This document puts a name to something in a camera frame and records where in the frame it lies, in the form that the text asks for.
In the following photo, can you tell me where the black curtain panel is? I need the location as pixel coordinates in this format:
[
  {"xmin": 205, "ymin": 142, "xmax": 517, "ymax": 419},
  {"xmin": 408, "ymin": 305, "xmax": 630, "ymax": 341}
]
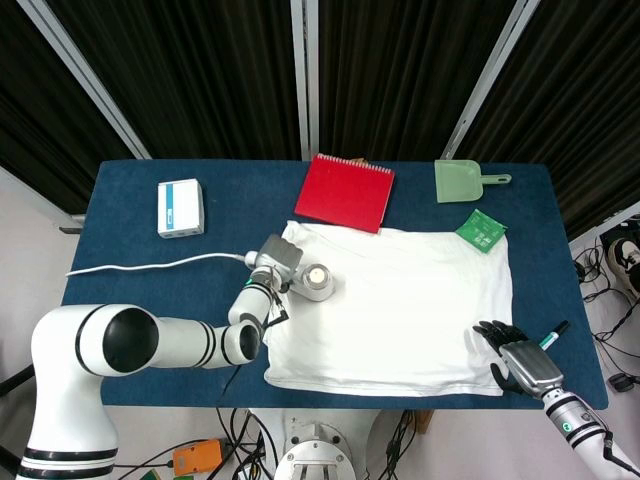
[
  {"xmin": 457, "ymin": 0, "xmax": 640, "ymax": 239},
  {"xmin": 0, "ymin": 0, "xmax": 137, "ymax": 217},
  {"xmin": 47, "ymin": 0, "xmax": 306, "ymax": 161},
  {"xmin": 317, "ymin": 0, "xmax": 527, "ymax": 162}
]

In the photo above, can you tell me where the red spiral notebook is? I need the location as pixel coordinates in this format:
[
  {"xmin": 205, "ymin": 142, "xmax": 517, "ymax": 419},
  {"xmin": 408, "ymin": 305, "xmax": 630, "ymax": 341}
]
[{"xmin": 293, "ymin": 153, "xmax": 396, "ymax": 235}]

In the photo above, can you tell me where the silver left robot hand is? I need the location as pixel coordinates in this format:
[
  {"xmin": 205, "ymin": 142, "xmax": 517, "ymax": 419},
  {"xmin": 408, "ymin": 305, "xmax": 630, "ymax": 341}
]
[{"xmin": 251, "ymin": 233, "xmax": 305, "ymax": 295}]

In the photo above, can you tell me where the white box with blue stripe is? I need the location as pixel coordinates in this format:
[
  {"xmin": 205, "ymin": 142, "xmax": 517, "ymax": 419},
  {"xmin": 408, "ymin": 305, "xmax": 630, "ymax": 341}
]
[{"xmin": 157, "ymin": 178, "xmax": 206, "ymax": 237}]

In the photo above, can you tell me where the black white sneaker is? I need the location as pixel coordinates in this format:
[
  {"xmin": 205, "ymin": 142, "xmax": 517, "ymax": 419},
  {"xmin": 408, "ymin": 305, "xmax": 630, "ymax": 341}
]
[{"xmin": 606, "ymin": 237, "xmax": 640, "ymax": 302}]

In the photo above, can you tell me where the black power adapter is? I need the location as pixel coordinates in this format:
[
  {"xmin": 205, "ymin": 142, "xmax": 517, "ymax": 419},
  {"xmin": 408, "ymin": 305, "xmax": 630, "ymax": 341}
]
[{"xmin": 607, "ymin": 372, "xmax": 637, "ymax": 395}]

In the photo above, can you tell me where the white cable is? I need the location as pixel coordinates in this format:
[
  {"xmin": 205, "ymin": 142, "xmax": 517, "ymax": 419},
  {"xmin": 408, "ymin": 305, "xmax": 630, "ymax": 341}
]
[{"xmin": 64, "ymin": 251, "xmax": 249, "ymax": 278}]

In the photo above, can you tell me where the black floor cable bundle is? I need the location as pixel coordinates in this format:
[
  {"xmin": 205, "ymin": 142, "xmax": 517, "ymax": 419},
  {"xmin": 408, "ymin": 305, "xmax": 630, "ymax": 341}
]
[
  {"xmin": 114, "ymin": 407, "xmax": 281, "ymax": 480},
  {"xmin": 572, "ymin": 239, "xmax": 640, "ymax": 374}
]

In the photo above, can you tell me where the green foil packet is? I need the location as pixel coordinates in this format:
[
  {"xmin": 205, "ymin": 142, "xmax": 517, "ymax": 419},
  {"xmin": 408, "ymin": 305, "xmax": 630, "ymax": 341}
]
[{"xmin": 455, "ymin": 208, "xmax": 507, "ymax": 251}]

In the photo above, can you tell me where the white folded garment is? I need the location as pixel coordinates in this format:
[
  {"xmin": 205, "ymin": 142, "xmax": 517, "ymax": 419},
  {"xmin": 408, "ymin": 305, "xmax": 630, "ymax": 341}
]
[{"xmin": 263, "ymin": 219, "xmax": 515, "ymax": 399}]

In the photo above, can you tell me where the green plastic dustpan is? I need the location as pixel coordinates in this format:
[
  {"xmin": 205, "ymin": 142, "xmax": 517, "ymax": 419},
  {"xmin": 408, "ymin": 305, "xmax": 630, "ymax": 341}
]
[{"xmin": 433, "ymin": 158, "xmax": 513, "ymax": 204}]

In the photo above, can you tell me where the grey metal frame post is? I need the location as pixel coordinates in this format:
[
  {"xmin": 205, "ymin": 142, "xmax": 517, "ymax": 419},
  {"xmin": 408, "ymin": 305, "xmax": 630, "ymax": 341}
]
[
  {"xmin": 17, "ymin": 0, "xmax": 152, "ymax": 161},
  {"xmin": 442, "ymin": 0, "xmax": 542, "ymax": 162},
  {"xmin": 291, "ymin": 0, "xmax": 322, "ymax": 162}
]

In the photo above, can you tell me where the dark blue table cover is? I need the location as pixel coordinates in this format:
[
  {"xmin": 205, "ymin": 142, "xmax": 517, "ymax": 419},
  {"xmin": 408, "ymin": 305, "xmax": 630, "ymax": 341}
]
[{"xmin": 60, "ymin": 158, "xmax": 610, "ymax": 410}]

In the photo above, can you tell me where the white robot torso base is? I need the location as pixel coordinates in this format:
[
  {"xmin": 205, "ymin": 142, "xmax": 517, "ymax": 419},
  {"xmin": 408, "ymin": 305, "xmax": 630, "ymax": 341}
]
[{"xmin": 272, "ymin": 408, "xmax": 387, "ymax": 480}]

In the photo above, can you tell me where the white handheld steam iron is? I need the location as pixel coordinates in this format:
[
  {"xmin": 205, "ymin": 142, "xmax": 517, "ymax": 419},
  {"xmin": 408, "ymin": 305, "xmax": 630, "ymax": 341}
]
[{"xmin": 243, "ymin": 251, "xmax": 337, "ymax": 303}]

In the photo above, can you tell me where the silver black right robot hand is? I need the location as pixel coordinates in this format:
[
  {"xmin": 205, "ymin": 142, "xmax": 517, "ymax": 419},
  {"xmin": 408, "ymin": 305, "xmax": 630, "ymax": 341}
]
[{"xmin": 472, "ymin": 319, "xmax": 565, "ymax": 399}]

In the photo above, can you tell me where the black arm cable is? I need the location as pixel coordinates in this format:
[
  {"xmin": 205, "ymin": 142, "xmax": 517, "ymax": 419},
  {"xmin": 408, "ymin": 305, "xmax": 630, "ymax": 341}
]
[{"xmin": 219, "ymin": 292, "xmax": 291, "ymax": 397}]

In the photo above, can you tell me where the black green marker pen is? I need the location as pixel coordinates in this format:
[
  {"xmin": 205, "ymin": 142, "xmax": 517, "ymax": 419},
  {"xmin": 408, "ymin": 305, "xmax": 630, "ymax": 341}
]
[{"xmin": 537, "ymin": 320, "xmax": 571, "ymax": 350}]

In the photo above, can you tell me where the orange control box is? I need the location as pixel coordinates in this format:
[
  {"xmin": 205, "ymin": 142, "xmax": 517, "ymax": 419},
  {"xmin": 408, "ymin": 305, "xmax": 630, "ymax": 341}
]
[{"xmin": 172, "ymin": 438, "xmax": 224, "ymax": 477}]

